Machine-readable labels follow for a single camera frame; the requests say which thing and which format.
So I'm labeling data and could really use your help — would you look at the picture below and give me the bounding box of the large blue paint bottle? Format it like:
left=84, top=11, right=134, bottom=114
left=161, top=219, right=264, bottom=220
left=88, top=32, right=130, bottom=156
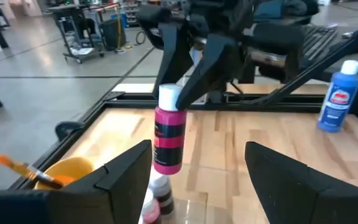
left=317, top=59, right=358, bottom=134

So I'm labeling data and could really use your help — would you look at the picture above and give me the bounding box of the rolling work desk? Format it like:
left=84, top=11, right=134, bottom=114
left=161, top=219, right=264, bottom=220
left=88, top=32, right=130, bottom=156
left=47, top=2, right=121, bottom=65

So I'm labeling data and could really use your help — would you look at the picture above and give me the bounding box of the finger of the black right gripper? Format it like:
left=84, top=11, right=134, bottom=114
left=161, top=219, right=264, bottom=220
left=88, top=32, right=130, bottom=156
left=152, top=23, right=180, bottom=101
left=175, top=32, right=241, bottom=112

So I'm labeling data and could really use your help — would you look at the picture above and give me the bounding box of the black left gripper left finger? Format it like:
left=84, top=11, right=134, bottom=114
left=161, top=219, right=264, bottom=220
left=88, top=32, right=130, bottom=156
left=0, top=139, right=153, bottom=224

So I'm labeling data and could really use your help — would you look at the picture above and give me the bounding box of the small dark brown paint bottle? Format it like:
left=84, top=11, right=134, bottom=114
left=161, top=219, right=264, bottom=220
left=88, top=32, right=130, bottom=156
left=149, top=174, right=176, bottom=218

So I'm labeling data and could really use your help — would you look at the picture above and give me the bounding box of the black cable clip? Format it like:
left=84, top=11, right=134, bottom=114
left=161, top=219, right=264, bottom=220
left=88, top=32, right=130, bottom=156
left=54, top=121, right=84, bottom=141

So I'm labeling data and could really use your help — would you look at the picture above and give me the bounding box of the black floor bin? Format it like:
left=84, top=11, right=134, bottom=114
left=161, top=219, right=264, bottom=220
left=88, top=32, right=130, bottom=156
left=100, top=18, right=127, bottom=51

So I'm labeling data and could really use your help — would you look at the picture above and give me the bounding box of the black coiled cable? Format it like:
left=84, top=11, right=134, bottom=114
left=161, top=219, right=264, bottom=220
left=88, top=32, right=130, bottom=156
left=135, top=30, right=147, bottom=45

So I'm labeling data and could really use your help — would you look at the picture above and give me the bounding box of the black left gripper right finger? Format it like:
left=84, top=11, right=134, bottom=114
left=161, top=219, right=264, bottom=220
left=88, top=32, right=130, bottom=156
left=244, top=141, right=358, bottom=224

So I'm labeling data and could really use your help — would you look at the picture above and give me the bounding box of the small magenta paint bottle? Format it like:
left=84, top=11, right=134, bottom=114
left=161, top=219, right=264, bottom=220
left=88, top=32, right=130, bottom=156
left=153, top=83, right=188, bottom=175

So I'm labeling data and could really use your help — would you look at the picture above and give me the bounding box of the black keyboard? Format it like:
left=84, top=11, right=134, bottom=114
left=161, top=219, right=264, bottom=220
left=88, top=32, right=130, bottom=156
left=303, top=24, right=341, bottom=62

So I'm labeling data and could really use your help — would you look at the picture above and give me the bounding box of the yellow ribbed cup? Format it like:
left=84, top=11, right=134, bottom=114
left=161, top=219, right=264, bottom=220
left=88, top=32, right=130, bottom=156
left=34, top=156, right=95, bottom=190

